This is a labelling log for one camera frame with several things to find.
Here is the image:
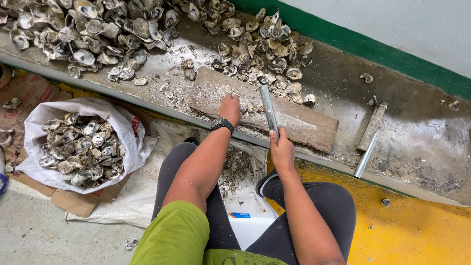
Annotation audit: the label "person's right hand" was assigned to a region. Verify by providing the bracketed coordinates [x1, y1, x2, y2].
[269, 127, 296, 174]

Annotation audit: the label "person's left hand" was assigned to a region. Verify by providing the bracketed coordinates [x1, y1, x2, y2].
[219, 93, 242, 127]

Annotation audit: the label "short grey metal pipe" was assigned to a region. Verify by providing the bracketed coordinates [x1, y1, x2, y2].
[259, 85, 280, 142]

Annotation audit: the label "small crushed oyster pieces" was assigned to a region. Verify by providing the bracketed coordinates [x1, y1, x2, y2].
[241, 104, 266, 115]

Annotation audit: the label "black wristwatch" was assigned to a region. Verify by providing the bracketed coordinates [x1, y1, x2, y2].
[210, 117, 235, 135]

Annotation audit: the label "small heap of oyster shells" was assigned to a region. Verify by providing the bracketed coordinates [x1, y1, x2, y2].
[173, 0, 318, 107]

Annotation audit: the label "brown wooden chopping block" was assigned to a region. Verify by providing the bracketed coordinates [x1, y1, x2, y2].
[188, 66, 339, 154]

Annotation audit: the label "broken shell fragments in bucket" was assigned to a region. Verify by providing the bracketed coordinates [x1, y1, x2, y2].
[219, 145, 255, 198]

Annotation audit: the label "black shoe with white stripe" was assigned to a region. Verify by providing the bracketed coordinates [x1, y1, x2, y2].
[255, 169, 280, 198]

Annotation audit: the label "white woven sack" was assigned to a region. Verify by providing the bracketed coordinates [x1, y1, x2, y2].
[15, 97, 160, 195]

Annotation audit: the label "white plastic bucket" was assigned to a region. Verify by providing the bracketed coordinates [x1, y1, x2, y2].
[219, 139, 281, 252]

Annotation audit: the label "flat white sack sheet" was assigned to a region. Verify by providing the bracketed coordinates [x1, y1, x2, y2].
[65, 119, 270, 229]

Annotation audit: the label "person's black trousers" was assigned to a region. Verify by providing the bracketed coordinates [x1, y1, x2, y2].
[151, 142, 357, 265]

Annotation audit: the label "long grey metal pipe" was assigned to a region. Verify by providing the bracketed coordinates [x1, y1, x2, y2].
[353, 128, 380, 179]

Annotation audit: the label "person's green shirt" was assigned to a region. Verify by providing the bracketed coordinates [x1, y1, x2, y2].
[130, 200, 289, 265]

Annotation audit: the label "oyster shells filling sack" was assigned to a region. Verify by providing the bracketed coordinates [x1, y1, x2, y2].
[38, 112, 126, 190]

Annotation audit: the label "large heap of oyster shells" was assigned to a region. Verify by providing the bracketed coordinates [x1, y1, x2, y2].
[0, 0, 182, 82]

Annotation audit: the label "flattened brown cardboard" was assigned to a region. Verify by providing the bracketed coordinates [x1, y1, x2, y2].
[0, 71, 155, 219]

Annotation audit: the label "brown tape roll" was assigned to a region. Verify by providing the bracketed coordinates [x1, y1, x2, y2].
[0, 64, 12, 90]

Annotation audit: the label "blue and white container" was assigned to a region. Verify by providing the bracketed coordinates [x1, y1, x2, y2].
[0, 146, 9, 197]

